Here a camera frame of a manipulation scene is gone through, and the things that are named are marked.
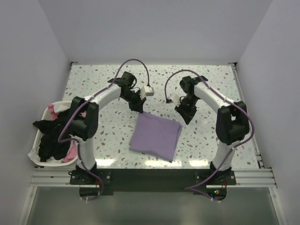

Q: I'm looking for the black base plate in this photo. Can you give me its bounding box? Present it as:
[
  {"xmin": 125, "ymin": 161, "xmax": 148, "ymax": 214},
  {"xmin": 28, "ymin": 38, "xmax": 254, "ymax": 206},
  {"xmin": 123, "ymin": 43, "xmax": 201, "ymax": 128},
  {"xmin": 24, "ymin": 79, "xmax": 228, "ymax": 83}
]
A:
[{"xmin": 69, "ymin": 167, "xmax": 236, "ymax": 197}]

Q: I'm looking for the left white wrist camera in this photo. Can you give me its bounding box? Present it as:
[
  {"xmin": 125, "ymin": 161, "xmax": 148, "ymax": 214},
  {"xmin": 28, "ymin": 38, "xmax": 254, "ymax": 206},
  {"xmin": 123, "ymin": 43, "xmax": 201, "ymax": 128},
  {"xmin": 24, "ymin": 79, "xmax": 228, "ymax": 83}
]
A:
[{"xmin": 140, "ymin": 86, "xmax": 155, "ymax": 99}]

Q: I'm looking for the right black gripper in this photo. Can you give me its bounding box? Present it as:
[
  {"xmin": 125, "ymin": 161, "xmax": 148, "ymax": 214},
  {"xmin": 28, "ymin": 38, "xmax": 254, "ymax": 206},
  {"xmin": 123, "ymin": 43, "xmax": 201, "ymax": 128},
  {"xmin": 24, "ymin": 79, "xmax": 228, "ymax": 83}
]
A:
[{"xmin": 175, "ymin": 95, "xmax": 199, "ymax": 125}]

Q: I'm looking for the aluminium rail frame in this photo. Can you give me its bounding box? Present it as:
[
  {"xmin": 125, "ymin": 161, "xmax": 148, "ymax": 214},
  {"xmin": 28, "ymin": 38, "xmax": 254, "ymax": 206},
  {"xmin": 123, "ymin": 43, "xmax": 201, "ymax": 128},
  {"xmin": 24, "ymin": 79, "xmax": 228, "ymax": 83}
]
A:
[{"xmin": 17, "ymin": 62, "xmax": 285, "ymax": 225}]

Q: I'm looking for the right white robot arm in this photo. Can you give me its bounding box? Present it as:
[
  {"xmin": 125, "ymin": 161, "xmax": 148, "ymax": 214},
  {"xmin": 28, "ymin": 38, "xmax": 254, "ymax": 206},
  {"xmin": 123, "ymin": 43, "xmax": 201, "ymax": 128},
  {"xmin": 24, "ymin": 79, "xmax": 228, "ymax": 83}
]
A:
[{"xmin": 171, "ymin": 76, "xmax": 250, "ymax": 184}]

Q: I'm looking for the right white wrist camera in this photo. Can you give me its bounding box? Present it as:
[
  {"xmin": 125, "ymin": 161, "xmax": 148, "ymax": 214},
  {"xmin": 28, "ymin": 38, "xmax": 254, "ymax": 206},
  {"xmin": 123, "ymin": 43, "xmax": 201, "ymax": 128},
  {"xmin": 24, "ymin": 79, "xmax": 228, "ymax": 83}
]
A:
[{"xmin": 166, "ymin": 94, "xmax": 180, "ymax": 105}]

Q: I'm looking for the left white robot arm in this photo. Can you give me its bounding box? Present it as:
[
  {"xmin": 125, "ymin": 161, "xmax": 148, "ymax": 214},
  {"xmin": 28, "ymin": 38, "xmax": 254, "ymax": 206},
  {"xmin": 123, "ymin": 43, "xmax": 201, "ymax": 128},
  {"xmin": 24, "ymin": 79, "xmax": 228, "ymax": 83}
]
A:
[{"xmin": 67, "ymin": 72, "xmax": 154, "ymax": 184}]

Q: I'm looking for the purple t shirt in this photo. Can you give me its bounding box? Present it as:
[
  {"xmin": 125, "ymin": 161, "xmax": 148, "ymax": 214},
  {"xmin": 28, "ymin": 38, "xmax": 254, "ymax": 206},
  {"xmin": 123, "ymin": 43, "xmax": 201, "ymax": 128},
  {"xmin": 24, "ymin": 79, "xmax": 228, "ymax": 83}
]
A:
[{"xmin": 129, "ymin": 112, "xmax": 182, "ymax": 161}]

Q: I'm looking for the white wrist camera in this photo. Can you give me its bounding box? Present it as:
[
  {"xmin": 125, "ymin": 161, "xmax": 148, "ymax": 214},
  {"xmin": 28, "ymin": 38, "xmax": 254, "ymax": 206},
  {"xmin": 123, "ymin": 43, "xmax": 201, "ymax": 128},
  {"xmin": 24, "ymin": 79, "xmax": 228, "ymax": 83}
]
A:
[
  {"xmin": 166, "ymin": 94, "xmax": 180, "ymax": 105},
  {"xmin": 140, "ymin": 86, "xmax": 155, "ymax": 99}
]

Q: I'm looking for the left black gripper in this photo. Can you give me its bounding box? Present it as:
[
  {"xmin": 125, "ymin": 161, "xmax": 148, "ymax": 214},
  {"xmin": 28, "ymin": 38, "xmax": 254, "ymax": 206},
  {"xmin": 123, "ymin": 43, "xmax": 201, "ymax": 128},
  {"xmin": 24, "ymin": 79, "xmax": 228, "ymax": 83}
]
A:
[{"xmin": 121, "ymin": 90, "xmax": 146, "ymax": 113}]

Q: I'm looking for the black garment in basket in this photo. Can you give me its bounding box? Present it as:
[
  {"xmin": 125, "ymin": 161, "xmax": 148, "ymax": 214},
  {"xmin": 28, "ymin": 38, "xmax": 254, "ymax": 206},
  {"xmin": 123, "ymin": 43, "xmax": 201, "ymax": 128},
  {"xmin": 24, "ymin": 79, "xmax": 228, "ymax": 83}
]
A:
[{"xmin": 33, "ymin": 110, "xmax": 70, "ymax": 162}]

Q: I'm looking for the pink garment in basket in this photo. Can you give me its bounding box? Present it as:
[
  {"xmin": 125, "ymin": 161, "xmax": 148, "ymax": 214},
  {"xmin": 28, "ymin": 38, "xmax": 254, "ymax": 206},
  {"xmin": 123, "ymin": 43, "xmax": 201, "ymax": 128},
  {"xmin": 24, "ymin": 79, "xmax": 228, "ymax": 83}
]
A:
[{"xmin": 47, "ymin": 103, "xmax": 77, "ymax": 164}]

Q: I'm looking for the white laundry basket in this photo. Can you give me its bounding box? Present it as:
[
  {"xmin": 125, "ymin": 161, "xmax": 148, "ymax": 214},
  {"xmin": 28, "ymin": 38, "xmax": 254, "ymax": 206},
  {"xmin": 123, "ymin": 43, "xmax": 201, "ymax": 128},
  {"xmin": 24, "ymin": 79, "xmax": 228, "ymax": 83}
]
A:
[{"xmin": 28, "ymin": 101, "xmax": 86, "ymax": 168}]

